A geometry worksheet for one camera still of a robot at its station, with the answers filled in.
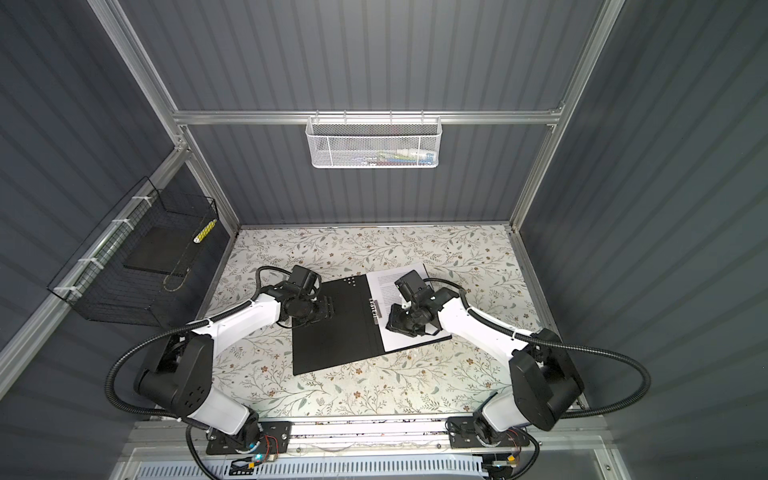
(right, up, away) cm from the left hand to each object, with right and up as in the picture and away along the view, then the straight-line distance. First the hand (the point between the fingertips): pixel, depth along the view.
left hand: (328, 314), depth 90 cm
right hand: (+20, -3, -7) cm, 21 cm away
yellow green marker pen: (-33, +25, -8) cm, 42 cm away
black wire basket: (-41, +16, -17) cm, 47 cm away
